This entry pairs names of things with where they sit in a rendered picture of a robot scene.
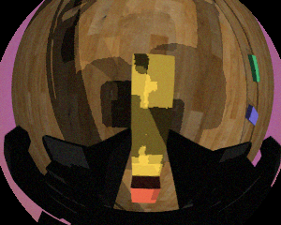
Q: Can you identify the blue rectangular block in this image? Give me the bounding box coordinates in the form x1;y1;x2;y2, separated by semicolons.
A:
245;105;258;127

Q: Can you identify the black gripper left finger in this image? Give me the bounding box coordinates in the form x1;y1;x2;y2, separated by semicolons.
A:
42;127;132;207

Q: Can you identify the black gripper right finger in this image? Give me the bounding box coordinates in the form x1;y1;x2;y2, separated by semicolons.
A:
166;130;252;209

